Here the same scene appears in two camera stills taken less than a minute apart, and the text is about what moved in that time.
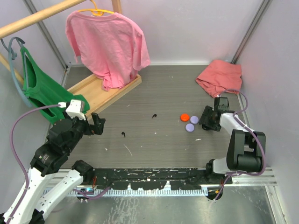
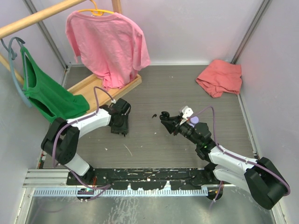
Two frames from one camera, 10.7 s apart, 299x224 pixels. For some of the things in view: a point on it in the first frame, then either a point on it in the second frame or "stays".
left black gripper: x=91 y=129 -> x=123 y=129
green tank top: x=47 y=97 stays
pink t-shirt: x=114 y=45 stays
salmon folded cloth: x=220 y=75 stays
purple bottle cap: x=194 y=119 stays
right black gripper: x=208 y=111 -> x=170 y=125
